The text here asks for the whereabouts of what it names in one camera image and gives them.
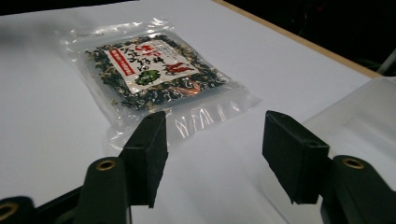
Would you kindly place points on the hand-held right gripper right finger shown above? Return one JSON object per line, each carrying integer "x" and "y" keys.
{"x": 292, "y": 155}

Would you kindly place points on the clear packet of dried seaweed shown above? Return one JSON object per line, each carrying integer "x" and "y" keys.
{"x": 149, "y": 71}

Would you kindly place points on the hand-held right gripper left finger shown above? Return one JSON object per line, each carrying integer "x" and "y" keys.
{"x": 146, "y": 155}

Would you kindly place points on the grey metal stand leg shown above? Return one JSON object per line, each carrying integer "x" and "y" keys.
{"x": 387, "y": 63}

